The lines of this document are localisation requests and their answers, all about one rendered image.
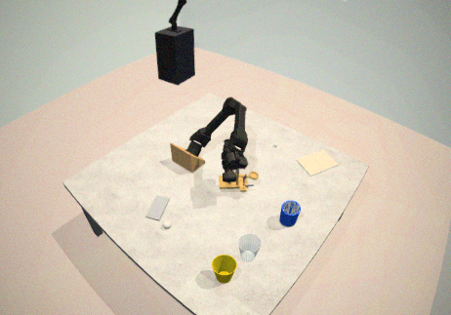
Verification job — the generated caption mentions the olive yellow cup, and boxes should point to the olive yellow cup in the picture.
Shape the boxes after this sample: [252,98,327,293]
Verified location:
[212,255,237,283]

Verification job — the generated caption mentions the white ball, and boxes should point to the white ball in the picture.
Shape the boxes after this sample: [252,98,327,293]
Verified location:
[163,220,172,229]

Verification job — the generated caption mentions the blue cup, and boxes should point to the blue cup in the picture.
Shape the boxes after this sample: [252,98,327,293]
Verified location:
[279,201,301,227]

